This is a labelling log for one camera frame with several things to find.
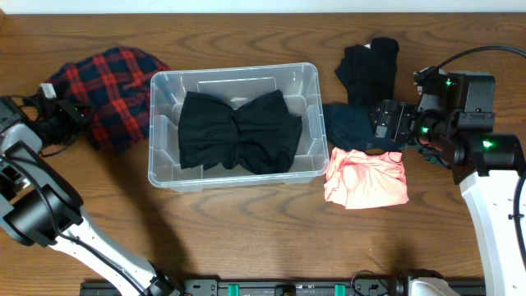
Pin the green folded garment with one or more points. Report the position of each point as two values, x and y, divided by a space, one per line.
431 156

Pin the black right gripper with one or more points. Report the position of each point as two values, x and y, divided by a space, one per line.
409 113

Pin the black folded garment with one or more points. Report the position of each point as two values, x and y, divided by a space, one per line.
368 72

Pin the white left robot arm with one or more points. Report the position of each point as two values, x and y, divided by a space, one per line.
38 206

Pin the dark teal folded shirt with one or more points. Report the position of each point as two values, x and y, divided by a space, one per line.
348 127

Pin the black garment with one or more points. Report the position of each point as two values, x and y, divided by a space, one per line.
261 136
368 72

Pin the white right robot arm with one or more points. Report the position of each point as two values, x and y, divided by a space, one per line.
454 121

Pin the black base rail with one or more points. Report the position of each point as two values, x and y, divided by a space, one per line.
363 283

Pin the pink crumpled garment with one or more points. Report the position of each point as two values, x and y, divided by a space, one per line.
358 181

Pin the clear plastic storage bin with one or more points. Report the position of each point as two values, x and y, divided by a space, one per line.
236 86

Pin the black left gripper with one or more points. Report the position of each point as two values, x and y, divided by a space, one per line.
66 110

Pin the red navy plaid shirt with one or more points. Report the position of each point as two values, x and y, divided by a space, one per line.
117 83

